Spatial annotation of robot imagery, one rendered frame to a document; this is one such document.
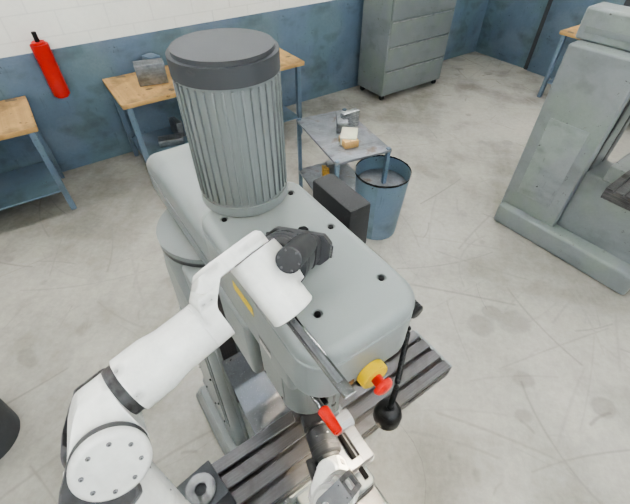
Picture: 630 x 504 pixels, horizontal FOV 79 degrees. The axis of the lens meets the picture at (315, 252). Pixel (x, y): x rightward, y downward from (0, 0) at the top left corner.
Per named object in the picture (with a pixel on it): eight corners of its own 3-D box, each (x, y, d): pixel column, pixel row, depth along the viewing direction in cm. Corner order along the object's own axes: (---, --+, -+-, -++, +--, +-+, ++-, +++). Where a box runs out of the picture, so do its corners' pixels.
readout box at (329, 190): (368, 251, 130) (374, 201, 115) (346, 262, 126) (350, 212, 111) (332, 219, 141) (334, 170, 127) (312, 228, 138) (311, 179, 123)
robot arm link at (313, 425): (330, 394, 119) (345, 431, 111) (329, 407, 126) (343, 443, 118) (291, 407, 116) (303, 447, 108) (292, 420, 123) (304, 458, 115)
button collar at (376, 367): (385, 377, 75) (390, 361, 71) (362, 394, 73) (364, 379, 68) (379, 369, 76) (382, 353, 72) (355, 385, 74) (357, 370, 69)
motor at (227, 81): (304, 197, 89) (300, 48, 66) (224, 230, 81) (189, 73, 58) (262, 159, 101) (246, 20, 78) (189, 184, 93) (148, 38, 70)
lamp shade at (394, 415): (397, 435, 98) (401, 425, 94) (370, 425, 100) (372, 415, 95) (402, 408, 103) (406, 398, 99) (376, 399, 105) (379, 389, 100)
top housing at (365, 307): (415, 343, 80) (432, 295, 69) (311, 415, 70) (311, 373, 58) (294, 222, 107) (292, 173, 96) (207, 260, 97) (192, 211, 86)
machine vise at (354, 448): (375, 459, 139) (379, 448, 131) (341, 484, 134) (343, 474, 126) (322, 381, 160) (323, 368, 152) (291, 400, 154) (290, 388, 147)
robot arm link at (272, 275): (285, 306, 61) (262, 339, 51) (243, 253, 61) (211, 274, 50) (341, 267, 58) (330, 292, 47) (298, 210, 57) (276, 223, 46)
